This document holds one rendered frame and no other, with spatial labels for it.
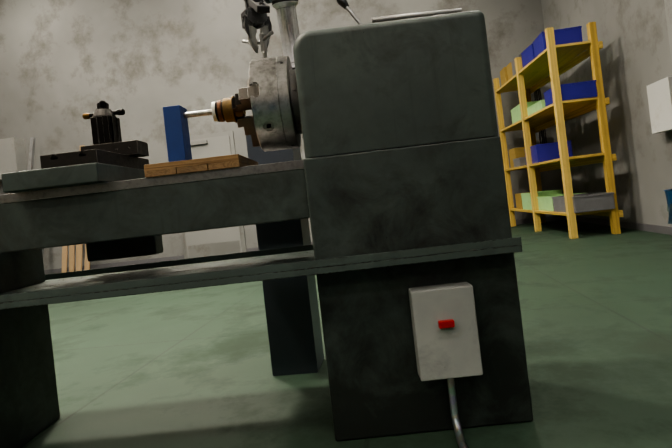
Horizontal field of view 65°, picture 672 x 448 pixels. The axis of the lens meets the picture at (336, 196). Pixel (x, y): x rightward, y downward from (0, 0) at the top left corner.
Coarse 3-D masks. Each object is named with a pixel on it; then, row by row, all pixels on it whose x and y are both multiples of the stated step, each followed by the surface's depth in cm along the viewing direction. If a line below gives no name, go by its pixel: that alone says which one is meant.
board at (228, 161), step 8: (184, 160) 166; (192, 160) 165; (200, 160) 165; (208, 160) 165; (216, 160) 165; (224, 160) 165; (232, 160) 165; (240, 160) 168; (248, 160) 182; (144, 168) 166; (152, 168) 166; (160, 168) 166; (168, 168) 166; (176, 168) 166; (184, 168) 166; (192, 168) 165; (200, 168) 165; (208, 168) 165; (216, 168) 165; (224, 168) 166; (152, 176) 166
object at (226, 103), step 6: (234, 96) 184; (216, 102) 181; (222, 102) 180; (228, 102) 180; (216, 108) 180; (222, 108) 180; (228, 108) 179; (216, 114) 180; (222, 114) 180; (228, 114) 180; (234, 114) 180; (240, 114) 181; (222, 120) 182; (228, 120) 182; (234, 120) 181
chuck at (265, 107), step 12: (252, 60) 176; (264, 60) 175; (276, 60) 174; (252, 72) 170; (264, 72) 170; (252, 84) 169; (264, 84) 168; (276, 84) 168; (252, 96) 167; (264, 96) 167; (276, 96) 167; (252, 108) 168; (264, 108) 168; (276, 108) 168; (264, 120) 169; (276, 120) 169; (264, 132) 172; (276, 132) 172; (264, 144) 176; (276, 144) 177
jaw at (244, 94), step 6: (258, 84) 169; (240, 90) 170; (246, 90) 170; (252, 90) 168; (258, 90) 168; (240, 96) 170; (246, 96) 170; (234, 102) 177; (240, 102) 174; (246, 102) 173; (234, 108) 177; (240, 108) 178; (246, 108) 178
